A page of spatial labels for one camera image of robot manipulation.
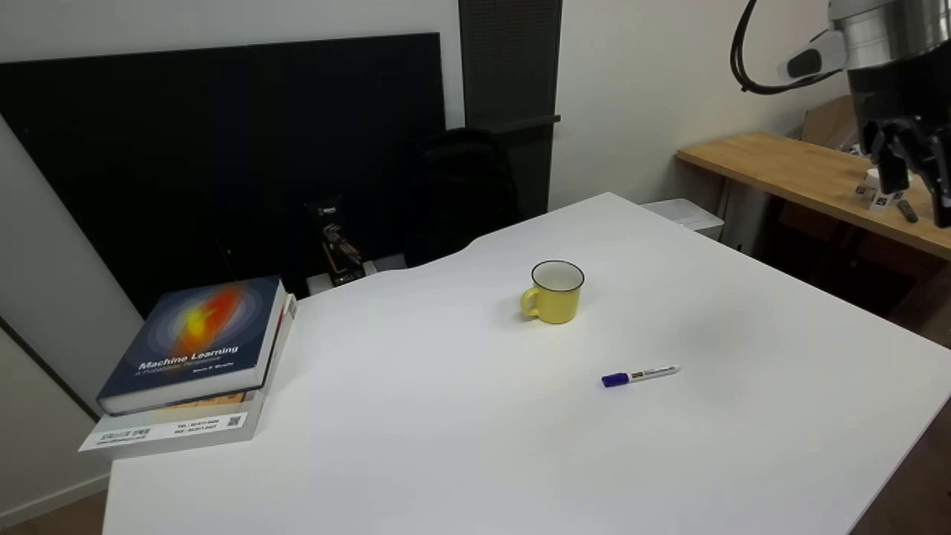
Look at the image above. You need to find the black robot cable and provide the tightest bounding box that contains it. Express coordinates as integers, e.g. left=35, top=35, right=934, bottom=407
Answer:
left=728, top=0, right=845, bottom=98

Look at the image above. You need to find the blue book with orange cover art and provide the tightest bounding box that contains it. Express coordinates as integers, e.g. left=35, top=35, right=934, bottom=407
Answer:
left=95, top=273, right=291, bottom=417

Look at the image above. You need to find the white marker with blue cap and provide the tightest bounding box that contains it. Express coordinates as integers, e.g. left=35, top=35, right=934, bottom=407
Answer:
left=597, top=362, right=683, bottom=390

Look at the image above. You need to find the black office chair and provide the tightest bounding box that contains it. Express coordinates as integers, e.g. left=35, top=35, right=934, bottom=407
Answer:
left=404, top=115, right=563, bottom=269

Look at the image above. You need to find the stack of books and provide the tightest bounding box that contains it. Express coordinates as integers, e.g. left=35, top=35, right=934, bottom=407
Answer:
left=77, top=292, right=300, bottom=459

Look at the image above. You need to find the yellow enamel cup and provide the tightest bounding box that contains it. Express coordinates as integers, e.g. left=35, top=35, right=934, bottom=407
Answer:
left=517, top=255, right=589, bottom=328

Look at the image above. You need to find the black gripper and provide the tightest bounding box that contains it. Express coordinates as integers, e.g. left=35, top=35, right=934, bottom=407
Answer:
left=847, top=60, right=951, bottom=228

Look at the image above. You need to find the black camera on stand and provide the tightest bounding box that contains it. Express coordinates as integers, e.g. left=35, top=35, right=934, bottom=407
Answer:
left=313, top=203, right=371, bottom=292

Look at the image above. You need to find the dark grey pillar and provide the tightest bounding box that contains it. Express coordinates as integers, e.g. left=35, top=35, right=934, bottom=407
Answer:
left=459, top=0, right=566, bottom=218

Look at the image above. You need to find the white paper cup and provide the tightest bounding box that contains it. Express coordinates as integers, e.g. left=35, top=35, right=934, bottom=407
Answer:
left=855, top=167, right=910, bottom=215

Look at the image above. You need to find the wooden side table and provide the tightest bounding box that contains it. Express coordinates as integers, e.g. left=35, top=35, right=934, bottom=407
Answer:
left=674, top=130, right=951, bottom=350

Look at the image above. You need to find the large black panel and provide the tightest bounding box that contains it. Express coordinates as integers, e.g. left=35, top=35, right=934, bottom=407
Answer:
left=0, top=29, right=447, bottom=318

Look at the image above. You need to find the brown cardboard box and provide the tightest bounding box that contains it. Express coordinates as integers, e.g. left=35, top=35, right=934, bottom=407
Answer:
left=800, top=90, right=866, bottom=153

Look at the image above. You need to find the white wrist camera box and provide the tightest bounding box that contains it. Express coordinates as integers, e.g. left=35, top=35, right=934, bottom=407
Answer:
left=786, top=28, right=852, bottom=83

